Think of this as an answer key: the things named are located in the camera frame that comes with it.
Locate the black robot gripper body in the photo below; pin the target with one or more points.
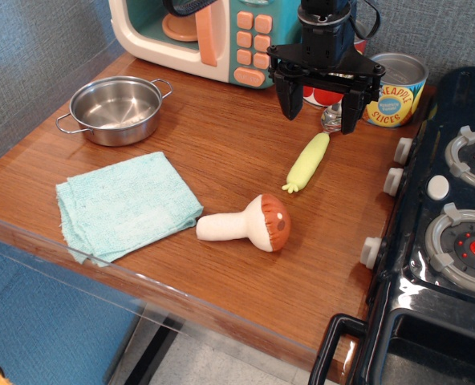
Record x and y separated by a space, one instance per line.
326 57

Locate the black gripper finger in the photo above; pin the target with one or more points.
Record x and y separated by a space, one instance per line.
353 103
290 95

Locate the plush mushroom toy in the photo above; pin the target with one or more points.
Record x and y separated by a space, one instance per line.
265 222

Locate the stainless steel pot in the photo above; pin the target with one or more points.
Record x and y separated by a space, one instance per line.
116 111

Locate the tomato sauce can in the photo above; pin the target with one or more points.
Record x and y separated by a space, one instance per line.
324 98

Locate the pineapple slices can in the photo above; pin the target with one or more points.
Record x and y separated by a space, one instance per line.
401 88

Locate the toy microwave teal and cream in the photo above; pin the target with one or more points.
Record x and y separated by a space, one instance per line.
226 41

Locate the light blue folded cloth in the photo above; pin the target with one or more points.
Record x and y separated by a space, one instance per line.
113 211

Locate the black toy stove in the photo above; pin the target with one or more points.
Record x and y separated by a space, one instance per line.
420 324

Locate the clear acrylic barrier panel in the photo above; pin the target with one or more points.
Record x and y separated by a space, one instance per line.
66 323

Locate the spoon with yellow-green handle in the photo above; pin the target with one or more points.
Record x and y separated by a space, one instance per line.
311 156

